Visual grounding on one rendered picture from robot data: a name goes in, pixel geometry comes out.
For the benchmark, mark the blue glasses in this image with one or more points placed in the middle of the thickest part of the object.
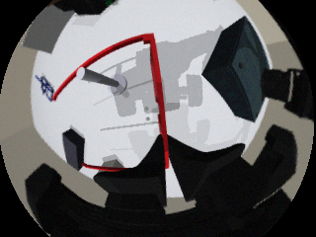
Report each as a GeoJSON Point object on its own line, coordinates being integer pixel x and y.
{"type": "Point", "coordinates": [45, 85]}

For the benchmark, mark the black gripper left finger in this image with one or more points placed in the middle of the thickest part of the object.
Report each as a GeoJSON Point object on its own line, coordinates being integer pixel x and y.
{"type": "Point", "coordinates": [146, 178]}

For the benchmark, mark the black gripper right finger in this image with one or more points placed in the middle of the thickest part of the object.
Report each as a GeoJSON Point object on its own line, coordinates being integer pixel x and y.
{"type": "Point", "coordinates": [192, 167]}

